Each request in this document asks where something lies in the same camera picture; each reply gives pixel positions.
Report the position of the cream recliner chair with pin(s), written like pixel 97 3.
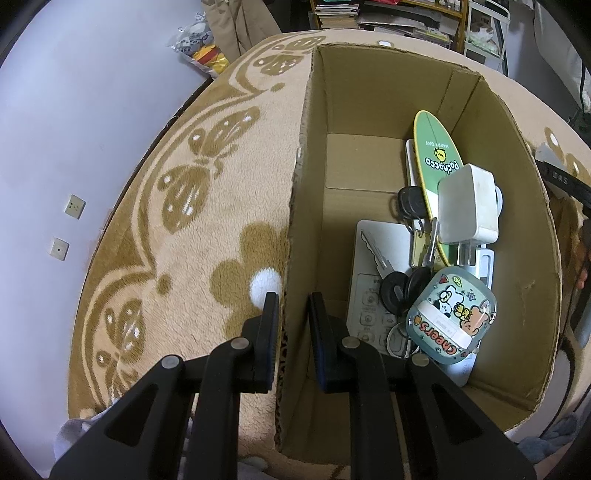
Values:
pixel 554 37

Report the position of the bag of plush toys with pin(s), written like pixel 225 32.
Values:
pixel 198 41

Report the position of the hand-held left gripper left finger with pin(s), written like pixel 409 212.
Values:
pixel 270 332

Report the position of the green cartoon earbud case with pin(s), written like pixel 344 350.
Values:
pixel 452 318

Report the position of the green tissue pack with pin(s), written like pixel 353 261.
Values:
pixel 482 44

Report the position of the bunch of keys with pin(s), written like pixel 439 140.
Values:
pixel 397 290

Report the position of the white charger block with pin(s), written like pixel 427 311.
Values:
pixel 468 207

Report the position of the blue-grey cloth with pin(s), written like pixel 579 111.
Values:
pixel 549 443

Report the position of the cardboard box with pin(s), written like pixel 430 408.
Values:
pixel 369 161

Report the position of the white remote control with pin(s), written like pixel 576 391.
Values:
pixel 369 304

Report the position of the cream rectangular case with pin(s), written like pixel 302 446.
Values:
pixel 410 161

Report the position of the beige hanging trousers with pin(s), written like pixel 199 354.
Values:
pixel 231 23

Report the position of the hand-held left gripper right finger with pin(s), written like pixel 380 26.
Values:
pixel 323 341

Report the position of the white trolley cart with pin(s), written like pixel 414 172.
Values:
pixel 502 25

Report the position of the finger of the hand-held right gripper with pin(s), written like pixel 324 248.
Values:
pixel 563 180

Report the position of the yellow and green surfboard toy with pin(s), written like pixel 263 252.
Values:
pixel 431 152

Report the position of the white wall socket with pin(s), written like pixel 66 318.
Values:
pixel 59 249
pixel 75 206

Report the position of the pale lavender cloth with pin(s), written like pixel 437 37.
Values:
pixel 74 434

